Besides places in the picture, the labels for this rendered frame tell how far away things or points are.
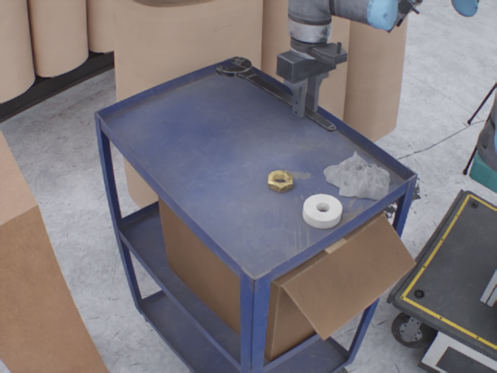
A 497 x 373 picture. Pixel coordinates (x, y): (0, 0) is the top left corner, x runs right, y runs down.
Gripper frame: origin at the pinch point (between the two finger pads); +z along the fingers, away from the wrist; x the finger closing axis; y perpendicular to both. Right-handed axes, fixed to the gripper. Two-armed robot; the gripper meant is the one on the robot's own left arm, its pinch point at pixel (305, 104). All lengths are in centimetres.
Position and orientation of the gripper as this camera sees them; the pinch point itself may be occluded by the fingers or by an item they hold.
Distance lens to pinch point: 116.6
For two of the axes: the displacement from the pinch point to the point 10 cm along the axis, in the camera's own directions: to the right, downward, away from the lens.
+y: -6.2, -5.1, 5.9
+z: -0.2, 7.7, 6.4
